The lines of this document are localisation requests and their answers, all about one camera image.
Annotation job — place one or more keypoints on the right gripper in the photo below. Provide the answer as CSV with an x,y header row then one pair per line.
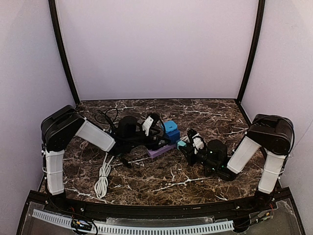
x,y
191,150

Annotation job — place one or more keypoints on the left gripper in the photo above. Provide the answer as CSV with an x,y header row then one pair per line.
x,y
154,136

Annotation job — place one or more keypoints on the teal small charger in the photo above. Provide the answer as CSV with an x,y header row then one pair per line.
x,y
181,143

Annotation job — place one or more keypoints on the blue small charger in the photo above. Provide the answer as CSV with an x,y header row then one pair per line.
x,y
170,126

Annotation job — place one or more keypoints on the purple power strip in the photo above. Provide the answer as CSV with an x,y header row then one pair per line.
x,y
155,153

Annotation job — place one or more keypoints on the dark blue cube adapter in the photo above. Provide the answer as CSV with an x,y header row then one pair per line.
x,y
173,136

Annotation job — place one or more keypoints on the black power adapter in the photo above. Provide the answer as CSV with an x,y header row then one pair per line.
x,y
125,162

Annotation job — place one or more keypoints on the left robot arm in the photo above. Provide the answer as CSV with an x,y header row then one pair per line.
x,y
61,127

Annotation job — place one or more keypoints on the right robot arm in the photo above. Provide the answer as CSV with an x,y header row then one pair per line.
x,y
270,134

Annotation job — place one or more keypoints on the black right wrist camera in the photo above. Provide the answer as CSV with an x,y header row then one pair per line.
x,y
216,153

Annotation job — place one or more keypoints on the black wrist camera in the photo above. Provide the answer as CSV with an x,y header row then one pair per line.
x,y
216,153
128,126

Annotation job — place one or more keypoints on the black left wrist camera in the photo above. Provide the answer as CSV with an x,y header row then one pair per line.
x,y
128,126

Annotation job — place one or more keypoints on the black front rail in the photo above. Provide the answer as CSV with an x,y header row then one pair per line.
x,y
233,209

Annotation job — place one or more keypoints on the white slotted cable duct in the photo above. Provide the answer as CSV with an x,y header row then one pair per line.
x,y
107,229

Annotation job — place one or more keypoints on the black frame post right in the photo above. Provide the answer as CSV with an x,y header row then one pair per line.
x,y
252,51

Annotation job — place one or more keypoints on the black frame post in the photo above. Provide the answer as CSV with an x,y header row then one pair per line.
x,y
252,51
62,51

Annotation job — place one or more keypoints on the black frame post left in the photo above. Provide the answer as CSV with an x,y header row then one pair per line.
x,y
62,51

